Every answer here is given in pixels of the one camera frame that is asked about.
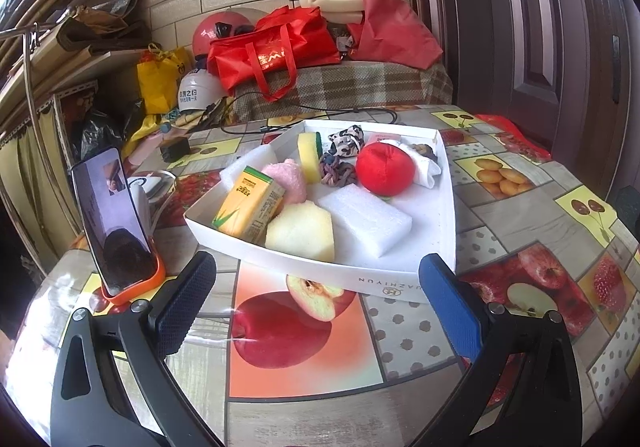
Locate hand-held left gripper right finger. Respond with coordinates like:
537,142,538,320
419,253,583,447

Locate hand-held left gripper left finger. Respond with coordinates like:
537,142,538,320
50,251,226,447

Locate white cardboard box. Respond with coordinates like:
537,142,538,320
184,119,457,304

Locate yellow green carton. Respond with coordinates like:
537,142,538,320
212,166,286,246

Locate white foam block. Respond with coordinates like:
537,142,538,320
318,183,414,258

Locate pale yellow foam sponge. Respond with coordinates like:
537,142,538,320
265,201,335,263

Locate white sock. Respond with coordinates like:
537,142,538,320
397,139,442,189

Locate red plush apple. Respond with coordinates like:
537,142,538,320
356,139,416,200

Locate pink fluffy puff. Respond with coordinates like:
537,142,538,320
260,159,307,206

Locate grey purple braided hair tie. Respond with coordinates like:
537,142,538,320
320,153,357,189

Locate yellow green sponge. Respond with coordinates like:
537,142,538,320
297,132,324,184

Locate black white patterned scrunchie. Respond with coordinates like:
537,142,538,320
327,124,366,158

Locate orange phone stand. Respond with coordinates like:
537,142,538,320
102,237,167,307

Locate smartphone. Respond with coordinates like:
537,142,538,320
70,148,154,295

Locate white device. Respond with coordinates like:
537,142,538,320
127,169,177,229

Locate fruit printed tablecloth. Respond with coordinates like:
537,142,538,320
10,104,640,447

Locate black power adapter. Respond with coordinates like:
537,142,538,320
160,138,191,162

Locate red plastic bag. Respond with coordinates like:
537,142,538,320
472,114,554,164

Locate black plastic bag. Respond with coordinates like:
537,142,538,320
80,99,146,154

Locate white helmet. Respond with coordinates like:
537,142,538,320
177,69,224,114

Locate yellow shopping bag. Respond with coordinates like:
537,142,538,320
137,44,194,116

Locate plaid covered bench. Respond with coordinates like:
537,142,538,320
227,62,454,124

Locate metal storage shelf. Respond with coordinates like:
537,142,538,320
0,2,151,238

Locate red helmet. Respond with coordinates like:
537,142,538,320
192,12,257,68

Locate red tote bag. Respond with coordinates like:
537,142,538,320
206,6,342,102

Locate brown panelled door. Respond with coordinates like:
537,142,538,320
405,0,640,200

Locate black cable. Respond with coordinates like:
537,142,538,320
220,104,399,134

